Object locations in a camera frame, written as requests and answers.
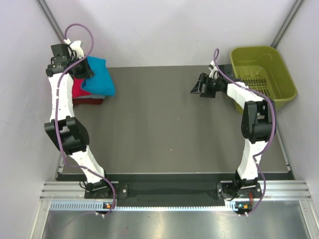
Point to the aluminium corner post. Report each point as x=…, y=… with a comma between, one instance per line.
x=58, y=32
x=287, y=22

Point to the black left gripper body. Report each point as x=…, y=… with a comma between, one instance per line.
x=81, y=70

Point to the aluminium frame rail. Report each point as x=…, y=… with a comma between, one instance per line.
x=278, y=190

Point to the green plastic basket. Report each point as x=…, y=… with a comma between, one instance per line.
x=262, y=68

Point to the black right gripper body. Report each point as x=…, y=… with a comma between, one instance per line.
x=214, y=84

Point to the dark red folded t-shirt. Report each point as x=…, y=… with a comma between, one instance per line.
x=87, y=101

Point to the left aluminium corner post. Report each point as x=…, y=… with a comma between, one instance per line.
x=58, y=32

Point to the right aluminium corner post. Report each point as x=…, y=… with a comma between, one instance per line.
x=287, y=22

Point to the turquoise t-shirt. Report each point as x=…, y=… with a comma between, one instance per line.
x=101, y=83

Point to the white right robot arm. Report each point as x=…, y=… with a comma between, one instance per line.
x=256, y=124

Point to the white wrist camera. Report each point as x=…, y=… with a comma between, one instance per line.
x=75, y=48
x=214, y=72

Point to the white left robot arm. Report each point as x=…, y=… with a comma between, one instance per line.
x=66, y=132

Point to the grey slotted cable duct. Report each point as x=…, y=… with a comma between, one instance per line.
x=105, y=207

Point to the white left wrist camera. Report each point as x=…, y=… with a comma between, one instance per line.
x=75, y=48

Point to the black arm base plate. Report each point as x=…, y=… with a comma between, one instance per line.
x=213, y=190

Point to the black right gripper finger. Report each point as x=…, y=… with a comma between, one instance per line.
x=208, y=94
x=198, y=86

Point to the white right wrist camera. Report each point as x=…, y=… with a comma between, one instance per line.
x=214, y=72

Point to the light blue folded t-shirt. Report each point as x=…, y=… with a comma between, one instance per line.
x=94, y=97

